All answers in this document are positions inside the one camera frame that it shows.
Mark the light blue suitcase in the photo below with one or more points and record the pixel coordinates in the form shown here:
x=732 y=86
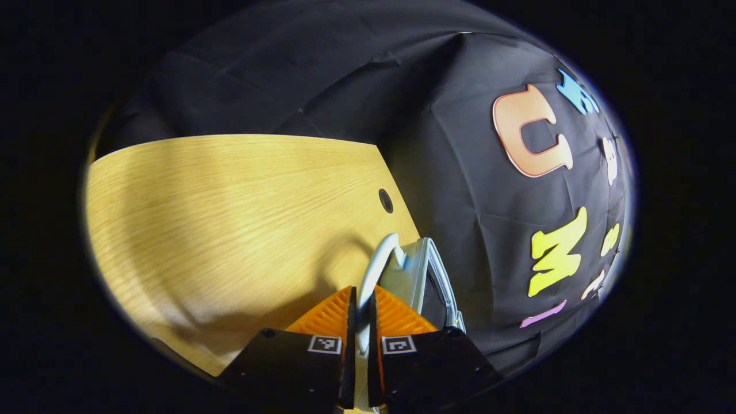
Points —
x=411 y=276

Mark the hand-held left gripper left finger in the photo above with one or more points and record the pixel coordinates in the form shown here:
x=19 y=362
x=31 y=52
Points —
x=348 y=374

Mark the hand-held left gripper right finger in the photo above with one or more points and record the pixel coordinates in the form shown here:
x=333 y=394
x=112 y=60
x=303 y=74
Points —
x=374 y=374

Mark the black backdrop cloth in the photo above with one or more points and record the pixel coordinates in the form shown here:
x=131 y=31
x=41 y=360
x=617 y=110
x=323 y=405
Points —
x=460 y=172

